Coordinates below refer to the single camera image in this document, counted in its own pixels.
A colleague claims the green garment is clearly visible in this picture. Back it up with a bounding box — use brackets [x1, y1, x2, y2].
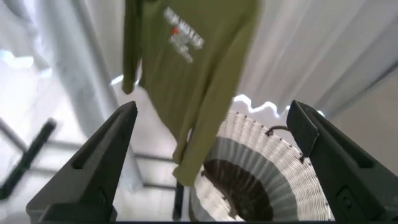
[121, 0, 261, 187]

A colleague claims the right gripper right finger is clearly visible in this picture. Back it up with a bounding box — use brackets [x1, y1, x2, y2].
[286, 100, 398, 222]

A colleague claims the black clothes rack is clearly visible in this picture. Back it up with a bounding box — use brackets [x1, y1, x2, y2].
[0, 118, 186, 222]

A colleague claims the white laundry basket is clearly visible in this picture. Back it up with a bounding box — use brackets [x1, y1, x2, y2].
[188, 110, 335, 222]

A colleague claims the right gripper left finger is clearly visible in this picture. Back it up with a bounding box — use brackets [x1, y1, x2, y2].
[26, 100, 138, 223]

